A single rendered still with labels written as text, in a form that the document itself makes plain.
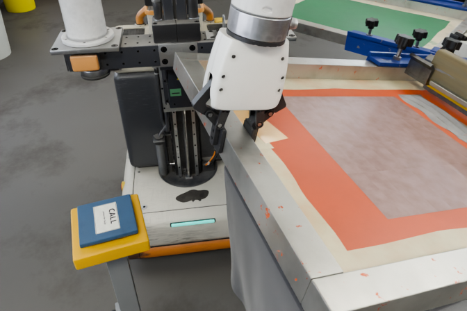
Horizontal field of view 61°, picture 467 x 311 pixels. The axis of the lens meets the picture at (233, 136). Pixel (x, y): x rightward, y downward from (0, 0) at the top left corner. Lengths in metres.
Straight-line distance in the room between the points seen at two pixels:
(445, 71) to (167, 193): 1.23
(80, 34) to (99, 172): 1.50
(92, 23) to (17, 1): 4.35
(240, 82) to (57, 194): 1.96
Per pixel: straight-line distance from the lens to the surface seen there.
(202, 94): 0.52
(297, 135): 0.67
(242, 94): 0.51
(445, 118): 0.93
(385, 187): 0.62
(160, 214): 1.73
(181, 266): 1.90
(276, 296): 0.77
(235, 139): 0.55
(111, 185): 2.34
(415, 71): 1.05
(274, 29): 0.48
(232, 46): 0.48
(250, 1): 0.47
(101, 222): 0.78
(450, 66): 1.01
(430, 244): 0.56
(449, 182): 0.71
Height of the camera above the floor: 1.52
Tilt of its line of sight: 36 degrees down
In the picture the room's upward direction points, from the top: straight up
